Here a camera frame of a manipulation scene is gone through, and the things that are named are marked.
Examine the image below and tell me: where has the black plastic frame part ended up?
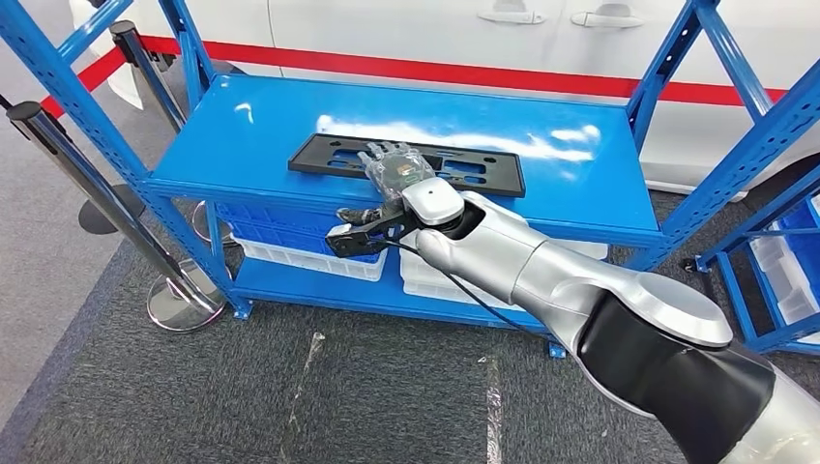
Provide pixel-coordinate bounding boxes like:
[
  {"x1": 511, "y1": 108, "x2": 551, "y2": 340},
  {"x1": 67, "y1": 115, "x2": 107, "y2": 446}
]
[{"x1": 288, "y1": 132, "x2": 527, "y2": 198}]

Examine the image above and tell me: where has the blue metal shelf rack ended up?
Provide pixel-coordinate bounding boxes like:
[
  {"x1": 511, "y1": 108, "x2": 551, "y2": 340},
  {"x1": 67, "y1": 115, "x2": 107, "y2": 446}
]
[{"x1": 0, "y1": 0, "x2": 820, "y2": 360}]

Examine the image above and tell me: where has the blue wheeled shelf rack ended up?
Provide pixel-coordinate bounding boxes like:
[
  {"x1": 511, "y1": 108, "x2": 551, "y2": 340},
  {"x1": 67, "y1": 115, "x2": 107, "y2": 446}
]
[{"x1": 694, "y1": 191, "x2": 820, "y2": 357}]

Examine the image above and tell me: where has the clear floor tape strip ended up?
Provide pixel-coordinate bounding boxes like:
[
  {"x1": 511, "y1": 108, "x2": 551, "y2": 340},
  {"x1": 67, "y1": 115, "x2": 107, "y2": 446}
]
[
  {"x1": 278, "y1": 332, "x2": 327, "y2": 443},
  {"x1": 479, "y1": 355, "x2": 504, "y2": 464}
]

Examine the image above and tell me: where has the white car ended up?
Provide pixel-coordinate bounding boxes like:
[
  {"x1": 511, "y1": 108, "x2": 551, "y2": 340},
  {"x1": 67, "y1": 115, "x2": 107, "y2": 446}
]
[{"x1": 67, "y1": 0, "x2": 820, "y2": 203}]

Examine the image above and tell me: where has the dark round stanchion base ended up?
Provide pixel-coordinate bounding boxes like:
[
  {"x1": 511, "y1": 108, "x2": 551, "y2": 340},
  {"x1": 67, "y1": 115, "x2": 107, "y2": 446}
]
[{"x1": 77, "y1": 184, "x2": 147, "y2": 236}]

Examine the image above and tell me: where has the white storage bin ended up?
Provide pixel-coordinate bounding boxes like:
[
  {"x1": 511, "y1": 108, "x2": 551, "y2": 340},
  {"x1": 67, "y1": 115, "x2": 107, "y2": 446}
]
[{"x1": 749, "y1": 220, "x2": 820, "y2": 325}]

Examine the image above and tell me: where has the blue storage bin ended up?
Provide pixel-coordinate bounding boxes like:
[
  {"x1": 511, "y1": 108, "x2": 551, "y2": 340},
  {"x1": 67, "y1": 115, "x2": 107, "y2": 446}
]
[{"x1": 775, "y1": 198, "x2": 820, "y2": 289}]

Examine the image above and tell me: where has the white car door handle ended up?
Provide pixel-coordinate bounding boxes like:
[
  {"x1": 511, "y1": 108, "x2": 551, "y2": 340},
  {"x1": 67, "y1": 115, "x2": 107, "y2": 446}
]
[
  {"x1": 570, "y1": 9, "x2": 645, "y2": 29},
  {"x1": 477, "y1": 6, "x2": 547, "y2": 25}
]

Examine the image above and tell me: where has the chrome stanchion post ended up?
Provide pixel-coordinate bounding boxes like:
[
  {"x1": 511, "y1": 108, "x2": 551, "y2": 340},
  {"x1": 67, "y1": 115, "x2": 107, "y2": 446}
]
[
  {"x1": 108, "y1": 20, "x2": 242, "y2": 247},
  {"x1": 6, "y1": 101, "x2": 226, "y2": 333}
]

